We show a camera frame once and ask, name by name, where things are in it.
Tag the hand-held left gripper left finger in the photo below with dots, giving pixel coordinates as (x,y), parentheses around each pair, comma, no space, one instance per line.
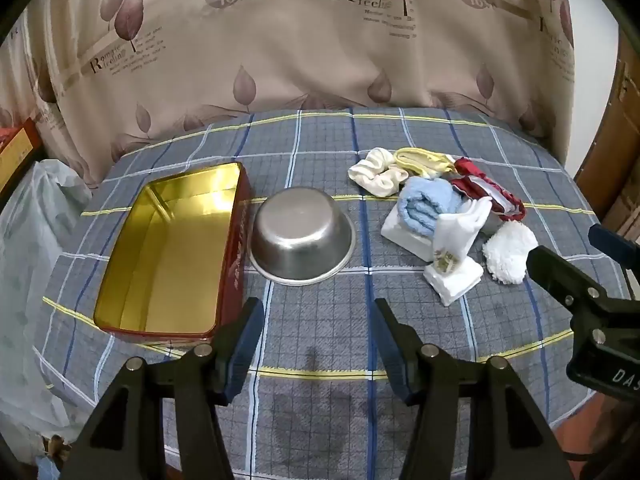
(245,345)

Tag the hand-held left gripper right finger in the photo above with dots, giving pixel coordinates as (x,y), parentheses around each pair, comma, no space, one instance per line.
(395,350)

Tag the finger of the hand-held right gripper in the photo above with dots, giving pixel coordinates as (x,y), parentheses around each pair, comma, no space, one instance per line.
(555,272)
(612,242)

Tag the white fluffy ball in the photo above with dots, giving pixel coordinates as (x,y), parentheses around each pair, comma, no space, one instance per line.
(505,255)

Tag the red cloth white trim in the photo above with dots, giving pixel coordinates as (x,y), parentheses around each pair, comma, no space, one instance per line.
(500,195)

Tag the white printed socks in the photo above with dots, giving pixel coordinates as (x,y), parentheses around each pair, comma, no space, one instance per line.
(452,240)

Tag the white plastic-wrapped pack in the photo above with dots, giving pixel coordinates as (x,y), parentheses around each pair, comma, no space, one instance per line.
(400,235)

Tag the red tin box gold interior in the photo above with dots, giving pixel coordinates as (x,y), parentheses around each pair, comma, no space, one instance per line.
(165,260)

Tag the light blue towel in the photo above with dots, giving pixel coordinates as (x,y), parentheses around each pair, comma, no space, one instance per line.
(425,205)

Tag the cream ruffled socks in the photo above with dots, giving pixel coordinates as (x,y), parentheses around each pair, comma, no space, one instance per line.
(380,180)

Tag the white towel yellow trim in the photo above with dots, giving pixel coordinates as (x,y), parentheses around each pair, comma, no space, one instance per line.
(420,162)

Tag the grey plaid bedsheet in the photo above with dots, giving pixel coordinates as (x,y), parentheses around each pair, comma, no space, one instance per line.
(325,320)

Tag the brown wooden door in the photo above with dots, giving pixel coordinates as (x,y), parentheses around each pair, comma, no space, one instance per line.
(615,150)

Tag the stainless steel bowl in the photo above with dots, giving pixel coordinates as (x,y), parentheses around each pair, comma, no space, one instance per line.
(300,230)

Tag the pale plastic bag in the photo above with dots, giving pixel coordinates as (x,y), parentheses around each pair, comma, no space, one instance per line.
(30,260)

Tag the beige leaf-print curtain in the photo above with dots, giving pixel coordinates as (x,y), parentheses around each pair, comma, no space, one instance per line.
(275,50)

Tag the orange cardboard box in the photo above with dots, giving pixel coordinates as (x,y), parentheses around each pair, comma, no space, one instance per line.
(15,155)

